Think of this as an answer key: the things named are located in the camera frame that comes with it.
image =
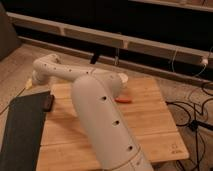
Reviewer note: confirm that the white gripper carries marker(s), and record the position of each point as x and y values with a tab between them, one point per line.
32	82

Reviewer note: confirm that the black eraser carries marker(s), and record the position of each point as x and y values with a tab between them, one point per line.
48	103

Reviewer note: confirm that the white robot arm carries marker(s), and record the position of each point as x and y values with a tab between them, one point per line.
93	94

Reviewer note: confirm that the wooden board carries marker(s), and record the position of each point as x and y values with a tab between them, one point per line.
65	147

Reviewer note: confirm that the dark floor mat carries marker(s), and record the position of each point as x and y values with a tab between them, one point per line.
23	132

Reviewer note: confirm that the black bracket under rail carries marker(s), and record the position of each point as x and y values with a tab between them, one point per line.
95	57

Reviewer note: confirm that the white wall rail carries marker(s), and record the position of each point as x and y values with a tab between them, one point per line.
139	45

